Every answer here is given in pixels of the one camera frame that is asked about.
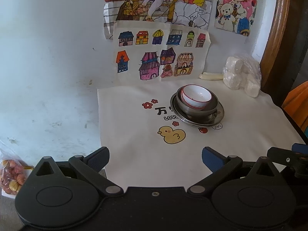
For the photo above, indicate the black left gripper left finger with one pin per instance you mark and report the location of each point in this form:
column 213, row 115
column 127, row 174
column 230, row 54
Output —
column 88, row 168

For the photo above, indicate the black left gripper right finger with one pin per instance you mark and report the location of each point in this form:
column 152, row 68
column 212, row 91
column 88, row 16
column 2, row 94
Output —
column 222, row 168

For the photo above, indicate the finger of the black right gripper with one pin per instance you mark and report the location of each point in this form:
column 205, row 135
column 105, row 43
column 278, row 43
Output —
column 283, row 157
column 300, row 148

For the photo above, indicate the steel plate with sticker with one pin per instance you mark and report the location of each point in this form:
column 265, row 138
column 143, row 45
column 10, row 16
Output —
column 210, row 120

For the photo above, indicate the small matte steel bowl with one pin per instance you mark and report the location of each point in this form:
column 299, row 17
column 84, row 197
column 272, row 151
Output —
column 209, row 109

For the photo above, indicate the white red-rimmed bowl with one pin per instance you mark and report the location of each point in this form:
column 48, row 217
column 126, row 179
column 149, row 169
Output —
column 195, row 96

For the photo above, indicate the white cartoon duck tablecloth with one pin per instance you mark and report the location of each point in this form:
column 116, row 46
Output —
column 151, row 147

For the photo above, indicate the bag of orange snacks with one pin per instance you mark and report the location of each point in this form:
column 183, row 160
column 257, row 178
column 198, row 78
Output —
column 14, row 172

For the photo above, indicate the cream rolled stick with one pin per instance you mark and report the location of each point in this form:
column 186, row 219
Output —
column 211, row 76

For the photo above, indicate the clear bag of white rolls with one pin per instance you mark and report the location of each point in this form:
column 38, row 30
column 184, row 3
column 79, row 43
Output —
column 242, row 72

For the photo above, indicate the paper with coloured houses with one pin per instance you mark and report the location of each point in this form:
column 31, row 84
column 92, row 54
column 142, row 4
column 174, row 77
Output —
column 149, row 52

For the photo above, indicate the teddy bear girl drawing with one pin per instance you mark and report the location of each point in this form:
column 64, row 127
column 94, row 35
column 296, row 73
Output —
column 235, row 16

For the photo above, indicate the coloured figures drawing poster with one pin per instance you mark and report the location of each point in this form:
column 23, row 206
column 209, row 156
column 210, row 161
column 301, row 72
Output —
column 192, row 13

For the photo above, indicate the brown wooden frame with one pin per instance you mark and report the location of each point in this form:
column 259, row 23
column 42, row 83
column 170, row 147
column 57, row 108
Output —
column 273, row 44

